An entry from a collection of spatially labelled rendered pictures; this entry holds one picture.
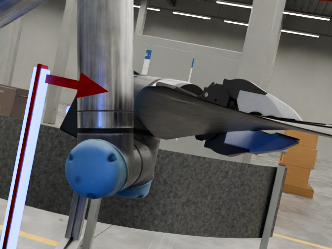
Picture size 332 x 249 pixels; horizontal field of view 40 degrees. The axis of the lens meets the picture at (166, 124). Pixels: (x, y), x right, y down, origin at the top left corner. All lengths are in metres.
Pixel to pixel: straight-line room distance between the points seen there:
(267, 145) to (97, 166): 0.21
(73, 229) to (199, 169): 1.32
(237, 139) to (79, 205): 0.52
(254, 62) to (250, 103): 4.16
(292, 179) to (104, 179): 8.00
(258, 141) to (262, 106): 0.04
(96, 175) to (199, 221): 1.77
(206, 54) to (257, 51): 1.88
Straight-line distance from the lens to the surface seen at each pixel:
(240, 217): 2.44
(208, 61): 6.47
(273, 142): 0.50
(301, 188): 8.53
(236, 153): 0.52
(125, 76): 0.59
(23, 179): 0.43
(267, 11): 4.78
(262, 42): 4.72
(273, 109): 0.51
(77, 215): 0.98
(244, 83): 0.54
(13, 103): 7.03
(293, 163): 8.47
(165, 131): 0.50
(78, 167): 0.57
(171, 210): 2.24
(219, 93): 0.56
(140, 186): 0.71
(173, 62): 6.55
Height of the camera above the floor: 1.18
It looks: 3 degrees down
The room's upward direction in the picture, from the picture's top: 12 degrees clockwise
